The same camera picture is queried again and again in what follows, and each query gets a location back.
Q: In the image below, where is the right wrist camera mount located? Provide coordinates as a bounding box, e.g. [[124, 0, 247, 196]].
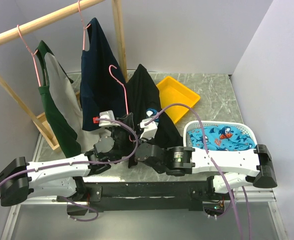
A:
[[139, 118, 158, 140]]

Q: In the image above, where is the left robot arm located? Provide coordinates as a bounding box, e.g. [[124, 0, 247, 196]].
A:
[[0, 111, 138, 207]]

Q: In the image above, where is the wooden clothes rack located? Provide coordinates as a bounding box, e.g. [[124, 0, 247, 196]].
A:
[[0, 0, 128, 153]]

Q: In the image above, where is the black t shirt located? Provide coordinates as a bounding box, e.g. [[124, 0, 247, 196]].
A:
[[123, 63, 184, 169]]

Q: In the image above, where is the pink wire hanger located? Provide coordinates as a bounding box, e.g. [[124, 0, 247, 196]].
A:
[[108, 64, 135, 142]]

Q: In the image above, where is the yellow plastic tray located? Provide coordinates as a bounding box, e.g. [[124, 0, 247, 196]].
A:
[[156, 76, 201, 124]]

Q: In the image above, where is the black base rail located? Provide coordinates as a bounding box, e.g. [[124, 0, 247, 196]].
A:
[[68, 177, 230, 213]]

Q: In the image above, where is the green and grey shirt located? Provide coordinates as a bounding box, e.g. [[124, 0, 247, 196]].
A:
[[36, 41, 104, 158]]

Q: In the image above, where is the pink hanger with navy shirt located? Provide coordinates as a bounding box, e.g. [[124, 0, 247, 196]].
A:
[[77, 0, 91, 51]]

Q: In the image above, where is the pink hanger with green shirt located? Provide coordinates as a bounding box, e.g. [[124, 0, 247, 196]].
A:
[[16, 25, 41, 87]]

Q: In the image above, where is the blue shark print cloth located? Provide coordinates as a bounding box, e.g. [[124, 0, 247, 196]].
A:
[[187, 124, 256, 151]]

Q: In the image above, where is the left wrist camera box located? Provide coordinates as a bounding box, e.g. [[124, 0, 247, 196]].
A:
[[93, 110, 115, 128]]

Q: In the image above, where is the white laundry basket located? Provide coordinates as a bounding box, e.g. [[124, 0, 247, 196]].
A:
[[183, 120, 257, 147]]

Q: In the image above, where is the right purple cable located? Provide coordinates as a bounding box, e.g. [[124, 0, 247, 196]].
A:
[[146, 102, 251, 240]]

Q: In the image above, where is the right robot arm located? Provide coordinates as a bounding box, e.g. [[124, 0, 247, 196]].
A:
[[135, 142, 278, 200]]

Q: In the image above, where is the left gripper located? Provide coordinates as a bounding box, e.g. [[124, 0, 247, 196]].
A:
[[109, 111, 136, 161]]

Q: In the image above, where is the navy blue shirt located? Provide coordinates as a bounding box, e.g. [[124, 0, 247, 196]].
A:
[[80, 17, 126, 132]]

